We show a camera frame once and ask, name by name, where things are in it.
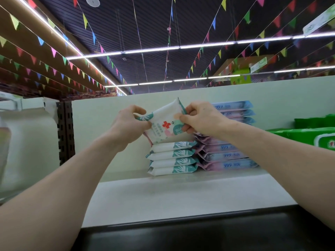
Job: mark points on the person's left hand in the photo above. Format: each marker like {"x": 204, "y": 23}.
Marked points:
{"x": 128, "y": 128}

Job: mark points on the person's right hand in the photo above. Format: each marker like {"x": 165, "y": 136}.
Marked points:
{"x": 204, "y": 118}

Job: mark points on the metal store shelving unit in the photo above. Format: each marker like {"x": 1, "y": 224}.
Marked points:
{"x": 104, "y": 117}

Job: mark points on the stack of pink blue packets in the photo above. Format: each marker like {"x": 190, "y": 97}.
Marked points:
{"x": 227, "y": 154}

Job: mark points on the person's left forearm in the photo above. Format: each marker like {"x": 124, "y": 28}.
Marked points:
{"x": 52, "y": 201}

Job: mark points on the person's right forearm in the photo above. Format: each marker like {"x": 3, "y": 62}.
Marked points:
{"x": 293, "y": 164}

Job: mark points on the short ceiling light strip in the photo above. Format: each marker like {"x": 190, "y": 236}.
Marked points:
{"x": 188, "y": 79}

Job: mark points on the green yellow store sign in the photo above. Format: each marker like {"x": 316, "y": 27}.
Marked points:
{"x": 241, "y": 73}

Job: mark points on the long ceiling light strip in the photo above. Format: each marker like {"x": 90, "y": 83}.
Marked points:
{"x": 199, "y": 46}

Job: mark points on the diagonal ceiling light strip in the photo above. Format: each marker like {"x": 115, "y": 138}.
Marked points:
{"x": 78, "y": 52}

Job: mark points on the hanging packaged goods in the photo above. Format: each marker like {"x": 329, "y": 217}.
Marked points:
{"x": 4, "y": 149}

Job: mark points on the round white ceiling fixture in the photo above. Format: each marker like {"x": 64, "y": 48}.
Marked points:
{"x": 93, "y": 1}

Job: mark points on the white green hanging sign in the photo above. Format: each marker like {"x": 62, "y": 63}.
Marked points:
{"x": 319, "y": 21}

